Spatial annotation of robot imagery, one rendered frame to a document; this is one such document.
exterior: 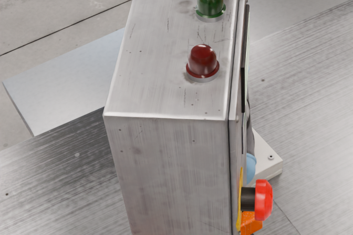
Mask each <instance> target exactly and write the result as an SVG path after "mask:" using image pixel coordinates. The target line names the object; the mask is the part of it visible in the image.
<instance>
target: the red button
mask: <svg viewBox="0 0 353 235"><path fill-rule="evenodd" d="M272 209H273V190H272V186H271V185H270V184H269V182H268V181H267V180H266V179H257V180H256V186H255V188H254V187H242V188H241V211H253V212H255V215H254V219H255V220H256V221H265V220H266V219H267V218H268V217H269V216H270V215H271V213H272Z"/></svg>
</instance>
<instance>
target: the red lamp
mask: <svg viewBox="0 0 353 235"><path fill-rule="evenodd" d="M186 73H187V76H188V77H189V78H190V79H191V80H192V81H194V82H198V83H206V82H210V81H212V80H214V79H216V78H217V77H218V75H219V73H220V64H219V62H218V60H217V59H216V52H215V51H214V50H213V49H212V48H211V47H210V46H209V45H205V44H199V45H196V46H194V47H193V48H192V49H191V50H190V52H189V53H188V62H187V64H186Z"/></svg>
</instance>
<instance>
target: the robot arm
mask: <svg viewBox="0 0 353 235"><path fill-rule="evenodd" d="M247 116H248V121H247V122H246V162H247V185H248V184H249V183H250V182H251V181H252V179H253V178H254V176H255V171H256V169H255V165H256V163H257V161H256V158H255V153H254V147H255V138H254V133H253V131H252V121H251V112H250V101H249V95H248V87H247Z"/></svg>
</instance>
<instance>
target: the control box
mask: <svg viewBox="0 0 353 235"><path fill-rule="evenodd" d="M247 2H248V0H223V3H224V4H225V6H226V15H225V17H224V18H223V19H222V20H220V21H218V22H215V23H205V22H202V21H200V20H198V19H197V17H196V15H195V7H196V5H197V0H132V4H131V8H130V12H129V16H128V20H127V24H126V27H125V30H124V34H123V38H122V42H121V46H120V50H119V54H118V58H117V62H116V66H115V70H114V72H113V76H112V80H111V84H110V88H109V92H108V96H107V100H106V104H105V108H104V111H103V115H102V116H103V120H104V123H105V127H106V131H107V135H108V140H109V144H110V148H111V152H112V156H113V160H114V164H115V168H116V172H117V176H118V180H119V184H120V188H121V192H122V197H123V201H124V205H125V208H126V212H127V216H128V220H129V225H130V229H131V233H132V235H241V231H240V228H241V216H242V211H241V188H242V187H243V170H244V154H245V139H246V122H247V121H248V116H247V103H246V118H245V133H244V149H243V154H242V114H243V113H242V100H241V63H242V49H243V36H244V23H245V10H246V3H247ZM199 44H205V45H209V46H210V47H211V48H212V49H213V50H214V51H215V52H216V59H217V60H218V62H219V64H220V73H219V75H218V77H217V78H216V79H214V80H212V81H210V82H206V83H198V82H194V81H192V80H191V79H190V78H189V77H188V76H187V73H186V64H187V62H188V53H189V52H190V50H191V49H192V48H193V47H194V46H196V45H199Z"/></svg>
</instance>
